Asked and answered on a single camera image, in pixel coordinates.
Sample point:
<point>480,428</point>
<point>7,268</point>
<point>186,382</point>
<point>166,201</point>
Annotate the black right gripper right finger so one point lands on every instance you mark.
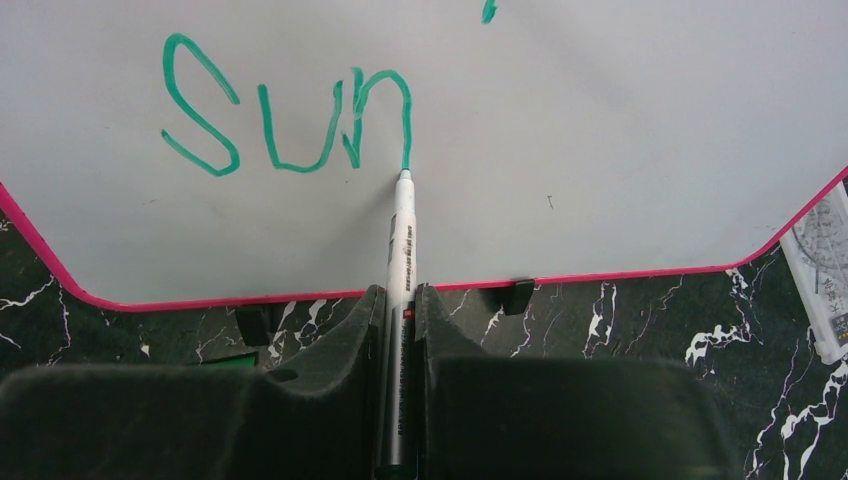
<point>491,417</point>

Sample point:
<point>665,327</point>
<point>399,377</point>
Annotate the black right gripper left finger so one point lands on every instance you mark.
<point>309,418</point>

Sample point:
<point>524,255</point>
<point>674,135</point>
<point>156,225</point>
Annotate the green white marker pen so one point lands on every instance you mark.
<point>395,456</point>

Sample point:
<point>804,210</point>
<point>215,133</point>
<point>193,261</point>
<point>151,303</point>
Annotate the green marker cap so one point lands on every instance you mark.
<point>244,360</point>

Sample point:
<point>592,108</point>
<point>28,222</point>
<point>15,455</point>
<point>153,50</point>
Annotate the pink framed whiteboard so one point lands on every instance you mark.
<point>177,154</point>

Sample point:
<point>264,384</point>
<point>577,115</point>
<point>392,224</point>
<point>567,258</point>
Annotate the black whiteboard clip left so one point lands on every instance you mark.
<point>254,324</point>

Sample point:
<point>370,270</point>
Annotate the black whiteboard clip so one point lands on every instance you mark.
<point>513,298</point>
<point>254,324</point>

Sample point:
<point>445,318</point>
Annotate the black whiteboard clip right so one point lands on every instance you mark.
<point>513,298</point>

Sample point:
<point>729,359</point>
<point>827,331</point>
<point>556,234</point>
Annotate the white printed plastic package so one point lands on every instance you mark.
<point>816,252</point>

